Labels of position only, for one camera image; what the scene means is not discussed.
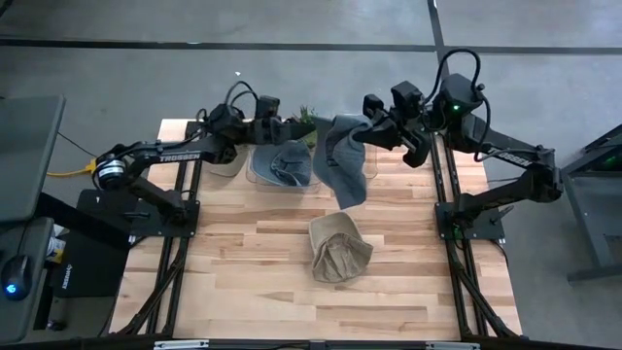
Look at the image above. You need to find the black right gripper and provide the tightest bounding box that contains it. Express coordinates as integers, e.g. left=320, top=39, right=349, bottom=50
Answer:
left=352, top=93, right=432, bottom=169

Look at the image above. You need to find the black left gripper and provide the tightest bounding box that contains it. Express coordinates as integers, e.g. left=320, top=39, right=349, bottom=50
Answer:
left=250, top=116, right=317, bottom=147

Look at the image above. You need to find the blue knit hat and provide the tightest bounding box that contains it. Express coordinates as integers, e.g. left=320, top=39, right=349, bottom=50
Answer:
left=251, top=139, right=313, bottom=189

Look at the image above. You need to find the grey knit hat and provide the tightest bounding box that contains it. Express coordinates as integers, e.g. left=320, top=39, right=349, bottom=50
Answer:
left=312, top=114, right=374, bottom=211

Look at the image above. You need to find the beige bucket hat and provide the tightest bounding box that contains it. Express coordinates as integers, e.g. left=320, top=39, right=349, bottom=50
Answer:
left=208, top=144, right=250, bottom=179
left=308, top=211, right=374, bottom=285

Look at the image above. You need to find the green succulent plant in pot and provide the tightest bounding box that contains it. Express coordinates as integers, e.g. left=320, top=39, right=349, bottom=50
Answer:
left=293, top=104, right=320, bottom=150

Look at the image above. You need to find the grey metal stand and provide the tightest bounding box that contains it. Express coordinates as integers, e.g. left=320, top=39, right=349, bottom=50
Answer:
left=561, top=123, right=622, bottom=283

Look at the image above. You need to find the black Trossen control box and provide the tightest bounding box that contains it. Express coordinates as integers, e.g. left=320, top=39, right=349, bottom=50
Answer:
left=51, top=227, right=130, bottom=298

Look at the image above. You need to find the small yellow white box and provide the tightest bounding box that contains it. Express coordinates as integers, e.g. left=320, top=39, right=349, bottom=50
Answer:
left=46, top=235, right=67, bottom=263

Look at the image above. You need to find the grey flat desk panel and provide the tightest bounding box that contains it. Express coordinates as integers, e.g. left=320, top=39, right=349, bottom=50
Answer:
left=0, top=94, right=67, bottom=224

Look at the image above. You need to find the black computer mouse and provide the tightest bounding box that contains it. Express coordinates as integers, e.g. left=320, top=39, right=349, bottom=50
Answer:
left=0, top=254, right=34, bottom=301

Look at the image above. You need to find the grey side desk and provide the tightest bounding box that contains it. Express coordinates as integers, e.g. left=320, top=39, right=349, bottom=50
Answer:
left=0, top=216, right=54, bottom=344

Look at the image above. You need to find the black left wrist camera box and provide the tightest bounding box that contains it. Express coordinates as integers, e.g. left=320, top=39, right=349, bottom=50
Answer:
left=256, top=95, right=282, bottom=121

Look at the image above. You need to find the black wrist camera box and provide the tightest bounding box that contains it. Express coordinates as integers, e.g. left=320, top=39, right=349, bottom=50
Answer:
left=256, top=95, right=282, bottom=121
left=391, top=81, right=424, bottom=118

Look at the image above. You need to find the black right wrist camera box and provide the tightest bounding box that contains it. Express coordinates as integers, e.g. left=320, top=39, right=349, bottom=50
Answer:
left=391, top=81, right=424, bottom=118

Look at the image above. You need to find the black aluminium table frame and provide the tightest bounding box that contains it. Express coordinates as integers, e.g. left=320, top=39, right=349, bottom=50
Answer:
left=109, top=119, right=524, bottom=341

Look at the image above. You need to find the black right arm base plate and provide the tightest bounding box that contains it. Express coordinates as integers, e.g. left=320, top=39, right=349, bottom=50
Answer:
left=434, top=201, right=506, bottom=241

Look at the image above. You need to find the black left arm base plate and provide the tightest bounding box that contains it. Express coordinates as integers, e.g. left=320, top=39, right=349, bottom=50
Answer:
left=77, top=188, right=200, bottom=238

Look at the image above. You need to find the thin black floor cable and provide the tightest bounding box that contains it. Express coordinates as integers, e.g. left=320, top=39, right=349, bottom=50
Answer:
left=56, top=130, right=98, bottom=159

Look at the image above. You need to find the silver metal bracket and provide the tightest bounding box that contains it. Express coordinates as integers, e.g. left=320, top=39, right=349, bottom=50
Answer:
left=426, top=341, right=481, bottom=350
left=154, top=339, right=210, bottom=350

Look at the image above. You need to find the yellow cable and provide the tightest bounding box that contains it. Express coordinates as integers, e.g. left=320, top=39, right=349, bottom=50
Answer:
left=46, top=159, right=98, bottom=179

